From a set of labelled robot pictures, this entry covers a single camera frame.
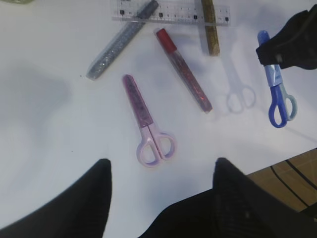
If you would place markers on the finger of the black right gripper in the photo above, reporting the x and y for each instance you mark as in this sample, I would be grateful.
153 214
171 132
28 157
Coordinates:
294 45

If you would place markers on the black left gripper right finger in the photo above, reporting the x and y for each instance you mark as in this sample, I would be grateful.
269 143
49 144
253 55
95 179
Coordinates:
235 207

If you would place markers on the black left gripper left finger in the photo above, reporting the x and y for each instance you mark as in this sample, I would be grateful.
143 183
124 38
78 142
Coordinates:
81 211

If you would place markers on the blue capped scissors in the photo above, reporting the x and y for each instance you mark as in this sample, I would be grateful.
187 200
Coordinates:
283 107

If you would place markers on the gold glitter pen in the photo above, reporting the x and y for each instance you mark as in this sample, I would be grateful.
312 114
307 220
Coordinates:
211 31

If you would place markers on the red glitter pen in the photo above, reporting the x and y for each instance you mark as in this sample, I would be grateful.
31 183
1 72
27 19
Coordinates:
183 70

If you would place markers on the clear plastic ruler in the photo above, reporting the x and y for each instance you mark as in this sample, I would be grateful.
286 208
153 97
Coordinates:
190 12

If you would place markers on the silver glitter pen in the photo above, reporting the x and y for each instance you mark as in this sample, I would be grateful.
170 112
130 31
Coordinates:
103 61

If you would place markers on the pink purple capped scissors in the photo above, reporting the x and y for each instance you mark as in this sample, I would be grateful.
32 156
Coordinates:
150 134

